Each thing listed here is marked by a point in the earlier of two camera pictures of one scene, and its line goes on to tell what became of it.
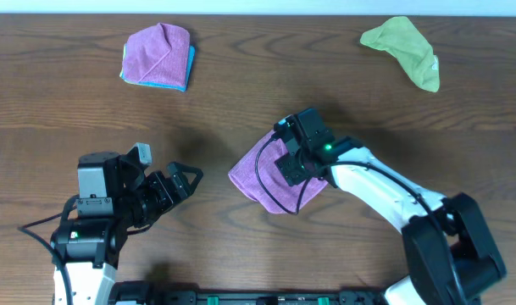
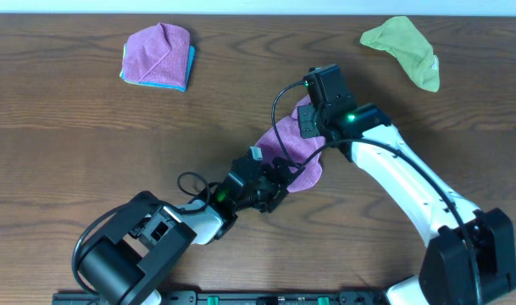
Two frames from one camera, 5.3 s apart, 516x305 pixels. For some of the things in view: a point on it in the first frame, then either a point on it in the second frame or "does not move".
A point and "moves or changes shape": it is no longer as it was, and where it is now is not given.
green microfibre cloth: [400, 37] does not move
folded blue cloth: [191, 56] does not move
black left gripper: [185, 188] -> [280, 185]
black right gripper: [285, 165] -> [304, 115]
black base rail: [145, 296] does not move
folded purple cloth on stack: [157, 54] does not move
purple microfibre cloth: [258, 178] moves or changes shape
